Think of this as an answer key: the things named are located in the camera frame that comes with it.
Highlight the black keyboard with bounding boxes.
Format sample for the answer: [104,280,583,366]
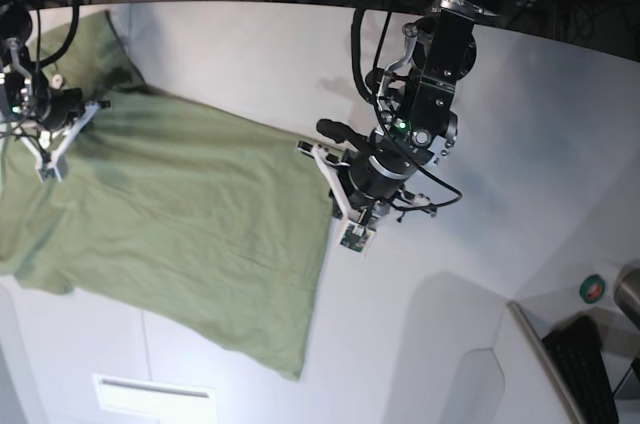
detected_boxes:
[542,315,619,423]

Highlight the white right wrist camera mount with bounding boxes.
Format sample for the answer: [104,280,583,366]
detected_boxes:
[2,100,112,183]

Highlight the metal cylinder cup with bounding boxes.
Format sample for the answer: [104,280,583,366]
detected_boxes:
[614,266,640,328]

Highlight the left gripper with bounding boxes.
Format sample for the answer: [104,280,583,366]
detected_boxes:
[316,119,417,209]

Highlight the grey table edge rail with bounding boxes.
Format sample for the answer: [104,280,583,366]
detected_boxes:
[507,302,585,423]

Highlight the green t-shirt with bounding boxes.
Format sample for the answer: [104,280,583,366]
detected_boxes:
[1,12,331,380]

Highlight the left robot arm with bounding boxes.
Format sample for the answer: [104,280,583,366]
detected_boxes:
[316,0,503,215]

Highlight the green tape roll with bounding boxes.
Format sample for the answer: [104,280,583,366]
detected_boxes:
[579,274,606,304]

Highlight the white label plate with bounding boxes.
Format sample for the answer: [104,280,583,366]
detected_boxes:
[93,374,218,423]

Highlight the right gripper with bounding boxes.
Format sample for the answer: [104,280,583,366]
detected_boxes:
[27,88,85,132]

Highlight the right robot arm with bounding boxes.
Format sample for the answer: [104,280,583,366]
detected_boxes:
[1,0,84,131]

